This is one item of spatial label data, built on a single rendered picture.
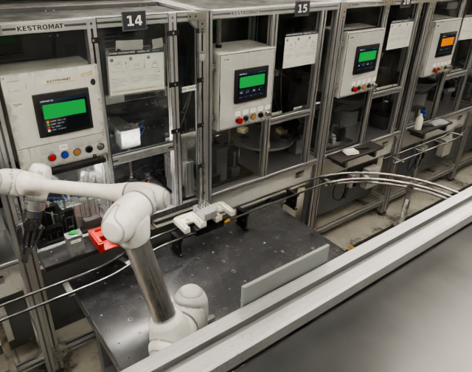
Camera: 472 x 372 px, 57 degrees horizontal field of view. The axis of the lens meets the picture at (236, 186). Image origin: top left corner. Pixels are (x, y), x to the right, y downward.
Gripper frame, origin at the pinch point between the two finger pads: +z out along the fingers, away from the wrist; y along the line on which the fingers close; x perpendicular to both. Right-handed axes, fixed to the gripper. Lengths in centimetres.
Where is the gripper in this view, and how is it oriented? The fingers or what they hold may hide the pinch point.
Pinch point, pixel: (25, 255)
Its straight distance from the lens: 220.1
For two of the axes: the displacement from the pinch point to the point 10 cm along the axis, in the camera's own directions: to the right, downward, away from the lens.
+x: 7.8, 1.4, -6.1
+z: -1.8, 9.8, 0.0
